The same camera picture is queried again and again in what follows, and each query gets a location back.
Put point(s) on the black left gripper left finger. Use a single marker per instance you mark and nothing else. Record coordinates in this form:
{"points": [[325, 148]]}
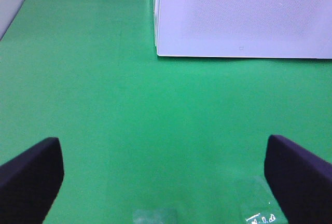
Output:
{"points": [[30, 182]]}

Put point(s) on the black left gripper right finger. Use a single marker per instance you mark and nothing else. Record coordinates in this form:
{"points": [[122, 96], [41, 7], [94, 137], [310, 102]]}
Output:
{"points": [[299, 180]]}

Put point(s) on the white microwave door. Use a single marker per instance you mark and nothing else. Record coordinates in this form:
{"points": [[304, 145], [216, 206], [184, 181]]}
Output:
{"points": [[243, 28]]}

